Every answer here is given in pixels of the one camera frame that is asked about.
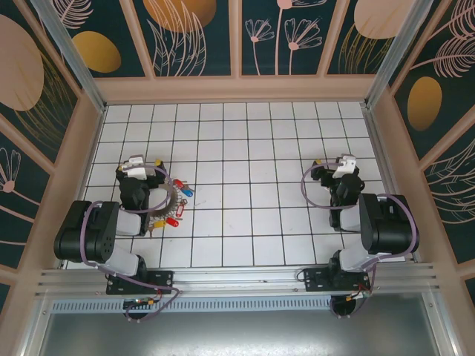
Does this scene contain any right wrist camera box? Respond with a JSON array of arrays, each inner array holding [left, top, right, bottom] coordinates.
[[331, 154, 358, 179]]

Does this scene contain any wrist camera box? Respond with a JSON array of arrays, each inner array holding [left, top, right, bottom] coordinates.
[[331, 154, 358, 179], [122, 155, 148, 177]]

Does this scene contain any grey metal sheet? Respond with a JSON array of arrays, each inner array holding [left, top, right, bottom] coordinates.
[[22, 292, 457, 356]]

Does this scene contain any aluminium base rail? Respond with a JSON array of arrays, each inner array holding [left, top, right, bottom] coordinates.
[[35, 262, 443, 300]]

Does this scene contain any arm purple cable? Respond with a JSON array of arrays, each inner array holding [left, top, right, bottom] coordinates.
[[300, 160, 420, 320], [79, 164, 182, 323]]

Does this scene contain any slotted grey cable duct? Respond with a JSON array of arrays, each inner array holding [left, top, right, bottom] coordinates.
[[50, 298, 335, 313]]

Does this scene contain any aluminium corner post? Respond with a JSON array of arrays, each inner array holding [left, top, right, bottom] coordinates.
[[30, 0, 108, 113], [364, 0, 439, 108]]

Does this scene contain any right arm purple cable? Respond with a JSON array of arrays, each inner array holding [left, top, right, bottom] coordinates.
[[300, 160, 420, 320]]

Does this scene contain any aluminium side rail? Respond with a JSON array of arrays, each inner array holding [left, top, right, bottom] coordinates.
[[361, 105, 422, 263]]

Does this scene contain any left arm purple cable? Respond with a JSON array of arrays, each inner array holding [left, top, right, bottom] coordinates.
[[79, 164, 182, 323]]

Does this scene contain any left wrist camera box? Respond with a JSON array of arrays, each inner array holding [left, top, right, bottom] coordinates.
[[122, 155, 148, 177]]

